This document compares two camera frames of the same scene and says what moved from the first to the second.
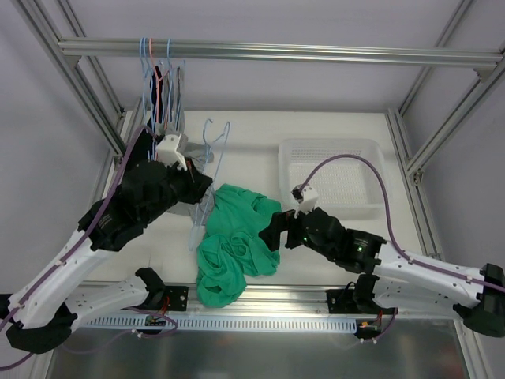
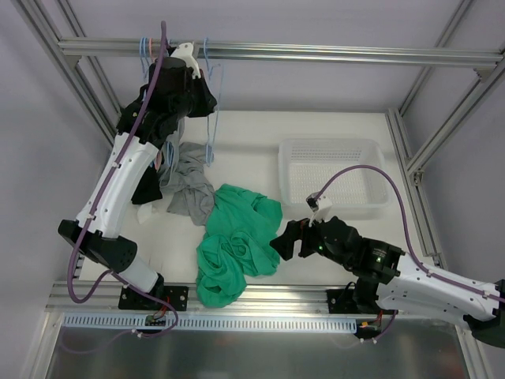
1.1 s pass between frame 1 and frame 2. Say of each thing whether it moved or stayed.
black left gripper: moved
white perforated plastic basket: stayed
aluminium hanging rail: stayed
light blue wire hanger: moved
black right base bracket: stayed
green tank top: stayed
